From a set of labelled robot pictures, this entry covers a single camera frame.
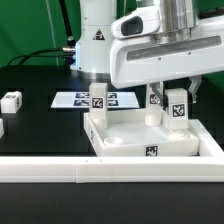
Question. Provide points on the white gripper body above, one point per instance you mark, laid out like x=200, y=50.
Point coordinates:
x=139, y=61

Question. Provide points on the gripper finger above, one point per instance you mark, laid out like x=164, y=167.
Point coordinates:
x=158, y=90
x=194, y=86

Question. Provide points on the white square table top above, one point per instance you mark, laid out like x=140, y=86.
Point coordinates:
x=127, y=135

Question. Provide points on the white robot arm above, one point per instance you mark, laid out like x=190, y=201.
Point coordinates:
x=161, y=40

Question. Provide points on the tag plate with markers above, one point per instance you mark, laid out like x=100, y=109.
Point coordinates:
x=64, y=100

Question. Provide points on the partial white block left edge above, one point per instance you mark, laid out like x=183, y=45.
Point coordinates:
x=1, y=128

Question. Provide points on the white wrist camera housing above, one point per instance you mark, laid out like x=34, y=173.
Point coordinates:
x=142, y=21

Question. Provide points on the white U-shaped fence wall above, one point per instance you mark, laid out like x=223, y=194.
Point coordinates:
x=207, y=166

